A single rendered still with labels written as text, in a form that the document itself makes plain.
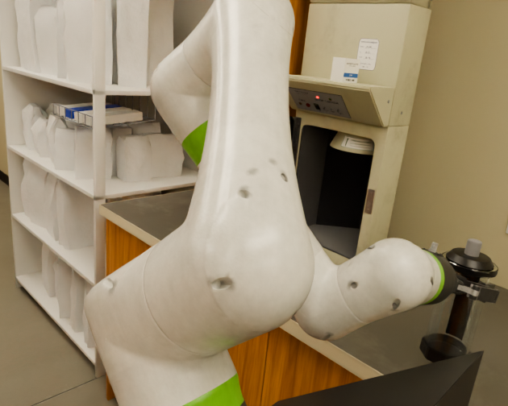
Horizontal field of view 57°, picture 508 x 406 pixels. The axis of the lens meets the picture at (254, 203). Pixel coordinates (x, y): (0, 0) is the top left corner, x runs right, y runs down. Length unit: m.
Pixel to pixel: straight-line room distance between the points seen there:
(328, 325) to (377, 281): 0.11
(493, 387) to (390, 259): 0.55
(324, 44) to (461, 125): 0.54
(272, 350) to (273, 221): 0.96
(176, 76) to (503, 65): 1.12
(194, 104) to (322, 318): 0.39
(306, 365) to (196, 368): 0.79
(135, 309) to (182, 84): 0.39
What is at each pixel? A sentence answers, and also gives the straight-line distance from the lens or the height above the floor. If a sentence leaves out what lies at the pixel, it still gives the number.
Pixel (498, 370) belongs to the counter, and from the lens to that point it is 1.24.
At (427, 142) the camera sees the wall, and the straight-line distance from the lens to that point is 1.73.
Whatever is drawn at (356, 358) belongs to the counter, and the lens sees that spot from 1.12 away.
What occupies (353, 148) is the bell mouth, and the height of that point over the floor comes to 1.33.
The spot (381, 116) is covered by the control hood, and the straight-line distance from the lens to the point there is 1.25.
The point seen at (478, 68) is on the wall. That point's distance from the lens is 1.67.
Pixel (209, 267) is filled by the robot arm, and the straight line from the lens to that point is 0.39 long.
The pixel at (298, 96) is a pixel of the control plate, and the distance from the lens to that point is 1.38.
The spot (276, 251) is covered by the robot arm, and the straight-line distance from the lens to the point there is 0.39.
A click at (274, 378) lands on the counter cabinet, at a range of 1.38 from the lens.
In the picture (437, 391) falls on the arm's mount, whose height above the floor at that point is 1.27.
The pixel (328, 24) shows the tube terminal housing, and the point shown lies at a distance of 1.42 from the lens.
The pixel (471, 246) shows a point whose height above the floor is 1.23.
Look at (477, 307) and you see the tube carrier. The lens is 1.07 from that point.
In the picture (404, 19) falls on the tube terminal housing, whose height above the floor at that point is 1.67.
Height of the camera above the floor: 1.56
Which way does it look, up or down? 18 degrees down
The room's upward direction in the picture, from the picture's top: 6 degrees clockwise
